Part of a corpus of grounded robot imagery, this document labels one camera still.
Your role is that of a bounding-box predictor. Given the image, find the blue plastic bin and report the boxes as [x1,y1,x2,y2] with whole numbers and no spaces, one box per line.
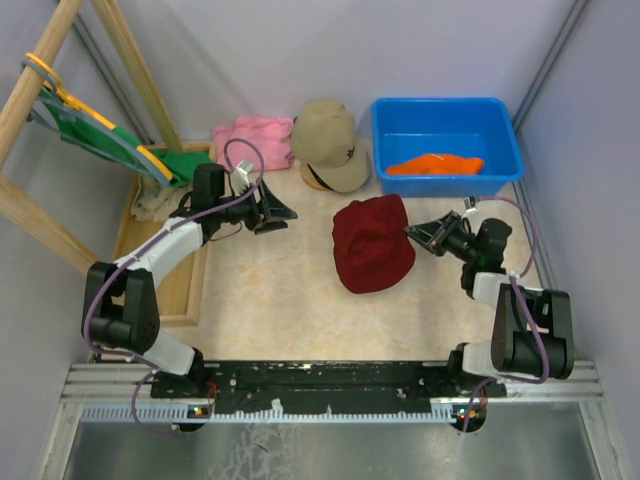
[371,98,525,198]

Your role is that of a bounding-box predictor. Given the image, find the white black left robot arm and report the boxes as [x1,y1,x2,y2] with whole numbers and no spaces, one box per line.
[81,161,297,397]

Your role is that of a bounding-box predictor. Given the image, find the blue-grey hanger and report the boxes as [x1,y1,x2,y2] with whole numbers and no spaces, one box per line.
[19,58,173,186]

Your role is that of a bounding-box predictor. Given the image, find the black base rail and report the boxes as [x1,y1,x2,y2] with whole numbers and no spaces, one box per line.
[146,356,507,431]

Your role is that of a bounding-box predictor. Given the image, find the wooden tray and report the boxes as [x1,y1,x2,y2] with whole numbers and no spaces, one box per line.
[97,140,219,328]

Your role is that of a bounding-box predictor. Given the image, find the wooden hat stand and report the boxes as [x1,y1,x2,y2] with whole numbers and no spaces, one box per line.
[299,163,331,191]

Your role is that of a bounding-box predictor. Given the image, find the beige crumpled cloth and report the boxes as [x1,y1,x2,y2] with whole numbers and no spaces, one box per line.
[130,175,192,223]

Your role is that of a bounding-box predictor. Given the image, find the dark red cap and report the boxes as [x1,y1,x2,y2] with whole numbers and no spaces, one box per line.
[332,194,416,294]

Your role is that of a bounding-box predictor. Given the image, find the orange cap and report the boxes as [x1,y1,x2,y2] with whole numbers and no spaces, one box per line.
[386,153,485,176]

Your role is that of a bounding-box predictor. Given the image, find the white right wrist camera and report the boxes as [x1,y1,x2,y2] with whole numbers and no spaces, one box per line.
[463,197,478,211]

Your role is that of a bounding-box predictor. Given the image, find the aluminium frame rail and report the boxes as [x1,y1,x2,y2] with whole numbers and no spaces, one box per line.
[59,359,601,426]

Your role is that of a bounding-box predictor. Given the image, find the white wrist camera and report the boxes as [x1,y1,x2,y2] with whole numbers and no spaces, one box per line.
[463,197,478,211]
[230,160,254,196]

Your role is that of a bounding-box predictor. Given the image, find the wooden rack frame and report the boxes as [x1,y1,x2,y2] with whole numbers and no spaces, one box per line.
[0,0,187,301]

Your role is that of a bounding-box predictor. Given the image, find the pink cloth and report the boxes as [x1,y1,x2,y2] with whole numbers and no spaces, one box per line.
[212,116,294,171]

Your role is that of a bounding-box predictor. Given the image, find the beige cap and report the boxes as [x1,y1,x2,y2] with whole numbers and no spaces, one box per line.
[290,99,371,193]

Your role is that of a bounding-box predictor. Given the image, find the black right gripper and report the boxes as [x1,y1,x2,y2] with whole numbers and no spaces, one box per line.
[404,210,480,263]

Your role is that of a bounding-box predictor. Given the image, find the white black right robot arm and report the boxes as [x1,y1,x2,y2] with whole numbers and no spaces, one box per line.
[405,211,575,396]

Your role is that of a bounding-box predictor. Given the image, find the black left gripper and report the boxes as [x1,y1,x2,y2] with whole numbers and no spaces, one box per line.
[216,177,298,235]

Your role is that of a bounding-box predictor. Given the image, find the green cloth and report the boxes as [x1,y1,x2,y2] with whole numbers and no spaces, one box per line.
[31,84,211,187]

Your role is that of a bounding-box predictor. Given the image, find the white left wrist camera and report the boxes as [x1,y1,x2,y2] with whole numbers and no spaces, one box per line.
[230,160,254,196]

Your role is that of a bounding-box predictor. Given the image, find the yellow hanger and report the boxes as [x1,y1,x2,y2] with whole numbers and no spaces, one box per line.
[24,51,174,182]

